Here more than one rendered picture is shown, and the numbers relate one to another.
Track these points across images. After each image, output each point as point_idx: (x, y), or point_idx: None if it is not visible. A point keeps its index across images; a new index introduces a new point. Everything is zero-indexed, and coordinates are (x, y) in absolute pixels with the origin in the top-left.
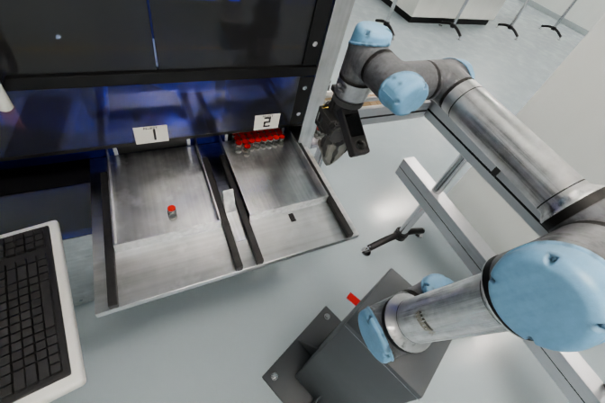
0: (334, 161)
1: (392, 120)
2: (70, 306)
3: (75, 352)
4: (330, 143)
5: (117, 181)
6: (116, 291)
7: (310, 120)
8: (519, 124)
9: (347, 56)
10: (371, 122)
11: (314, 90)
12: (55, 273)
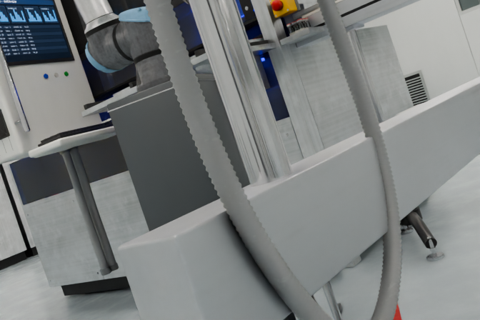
0: None
1: None
2: (91, 131)
3: (71, 136)
4: None
5: None
6: (92, 103)
7: (260, 11)
8: None
9: None
10: (381, 9)
11: None
12: (103, 126)
